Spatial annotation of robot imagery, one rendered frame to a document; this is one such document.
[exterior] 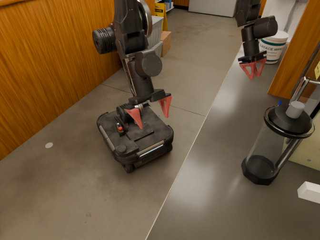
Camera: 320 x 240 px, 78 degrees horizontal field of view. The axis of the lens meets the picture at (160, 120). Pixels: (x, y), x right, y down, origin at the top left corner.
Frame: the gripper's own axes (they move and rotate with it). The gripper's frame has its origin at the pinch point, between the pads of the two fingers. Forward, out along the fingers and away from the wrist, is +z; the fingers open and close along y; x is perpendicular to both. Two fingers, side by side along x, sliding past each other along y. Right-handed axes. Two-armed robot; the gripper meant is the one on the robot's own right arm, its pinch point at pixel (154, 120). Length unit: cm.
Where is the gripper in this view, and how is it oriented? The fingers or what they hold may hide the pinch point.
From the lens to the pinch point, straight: 64.7
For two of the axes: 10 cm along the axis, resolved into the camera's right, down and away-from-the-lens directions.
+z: 2.6, 9.2, 3.0
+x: -4.8, -1.5, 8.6
